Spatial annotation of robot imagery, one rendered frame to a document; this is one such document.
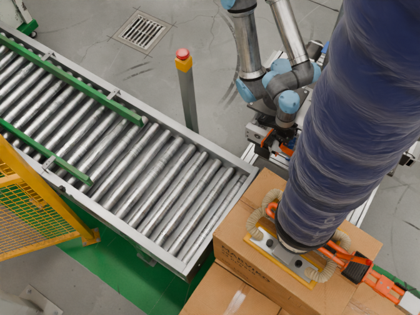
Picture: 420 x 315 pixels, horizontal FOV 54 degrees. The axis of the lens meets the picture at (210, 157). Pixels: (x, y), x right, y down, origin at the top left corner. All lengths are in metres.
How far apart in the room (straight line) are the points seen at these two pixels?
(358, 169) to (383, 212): 2.09
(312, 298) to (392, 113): 1.15
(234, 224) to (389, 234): 1.42
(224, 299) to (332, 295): 0.59
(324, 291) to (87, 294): 1.58
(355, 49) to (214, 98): 2.61
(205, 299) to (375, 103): 1.59
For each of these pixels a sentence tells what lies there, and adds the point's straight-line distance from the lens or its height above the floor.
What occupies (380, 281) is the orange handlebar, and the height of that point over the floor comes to 1.09.
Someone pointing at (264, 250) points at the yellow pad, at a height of 0.97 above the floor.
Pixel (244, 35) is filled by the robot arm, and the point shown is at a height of 1.45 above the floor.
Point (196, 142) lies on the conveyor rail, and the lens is 2.40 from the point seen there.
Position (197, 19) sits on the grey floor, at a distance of 3.83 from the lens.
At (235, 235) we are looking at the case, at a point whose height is 0.94.
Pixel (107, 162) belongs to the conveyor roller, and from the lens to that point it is 2.47.
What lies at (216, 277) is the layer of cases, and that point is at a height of 0.54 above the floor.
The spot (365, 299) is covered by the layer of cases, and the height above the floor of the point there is 0.54.
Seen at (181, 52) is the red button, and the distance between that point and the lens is 2.19.
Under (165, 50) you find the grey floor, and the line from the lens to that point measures 3.61.
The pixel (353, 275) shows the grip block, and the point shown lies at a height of 1.09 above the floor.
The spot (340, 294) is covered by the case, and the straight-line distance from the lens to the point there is 1.82.
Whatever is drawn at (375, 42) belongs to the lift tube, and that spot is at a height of 2.21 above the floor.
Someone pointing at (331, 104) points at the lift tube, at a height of 2.01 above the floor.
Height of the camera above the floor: 2.68
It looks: 63 degrees down
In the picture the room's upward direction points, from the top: 4 degrees counter-clockwise
